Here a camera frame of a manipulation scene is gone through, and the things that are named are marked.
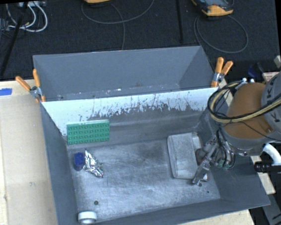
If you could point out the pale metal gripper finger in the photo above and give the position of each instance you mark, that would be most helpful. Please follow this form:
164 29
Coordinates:
204 177
198 174

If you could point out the clear plastic box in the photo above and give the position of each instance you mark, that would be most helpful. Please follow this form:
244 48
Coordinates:
182 155

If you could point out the grey metal bin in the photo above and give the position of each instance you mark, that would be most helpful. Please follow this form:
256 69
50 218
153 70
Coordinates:
142 174

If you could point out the crumpled silver foil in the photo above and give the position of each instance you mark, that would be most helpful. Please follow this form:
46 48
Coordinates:
93 164

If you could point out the green studded flat block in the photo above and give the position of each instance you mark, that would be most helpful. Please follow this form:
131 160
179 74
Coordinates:
88 132

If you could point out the white tape roll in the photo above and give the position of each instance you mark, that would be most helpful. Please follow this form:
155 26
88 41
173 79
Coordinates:
87 217

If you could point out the blue cylinder cap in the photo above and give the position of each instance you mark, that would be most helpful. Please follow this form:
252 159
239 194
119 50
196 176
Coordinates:
78 161

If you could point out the pale wood flat board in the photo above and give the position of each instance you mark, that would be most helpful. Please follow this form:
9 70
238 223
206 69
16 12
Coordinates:
24 171

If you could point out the black cylinder on white bracket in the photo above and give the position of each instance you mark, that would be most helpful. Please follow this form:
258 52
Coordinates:
273 160

